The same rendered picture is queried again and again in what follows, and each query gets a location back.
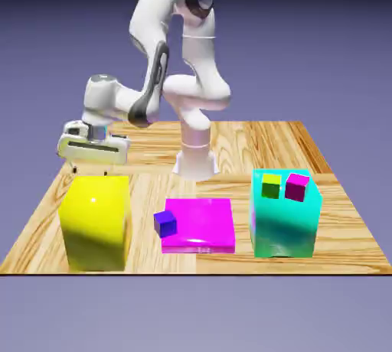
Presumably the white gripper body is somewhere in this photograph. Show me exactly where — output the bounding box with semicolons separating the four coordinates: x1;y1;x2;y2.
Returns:
57;132;132;166

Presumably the small blue cube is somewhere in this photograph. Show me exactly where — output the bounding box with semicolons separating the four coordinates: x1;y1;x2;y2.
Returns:
153;210;178;239

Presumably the small yellow-green cube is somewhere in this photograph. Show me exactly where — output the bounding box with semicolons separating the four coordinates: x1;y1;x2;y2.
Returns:
260;173;283;200

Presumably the small magenta cube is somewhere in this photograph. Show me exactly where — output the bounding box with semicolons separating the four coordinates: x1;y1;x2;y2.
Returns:
284;173;311;203

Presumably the large yellow box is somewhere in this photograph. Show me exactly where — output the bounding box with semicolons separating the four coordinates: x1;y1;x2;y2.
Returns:
57;174;132;272

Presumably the large magenta box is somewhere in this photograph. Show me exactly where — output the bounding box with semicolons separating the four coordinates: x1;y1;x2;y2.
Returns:
161;197;237;254

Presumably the large cyan box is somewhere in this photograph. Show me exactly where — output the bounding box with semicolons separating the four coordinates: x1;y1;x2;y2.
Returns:
249;168;323;259

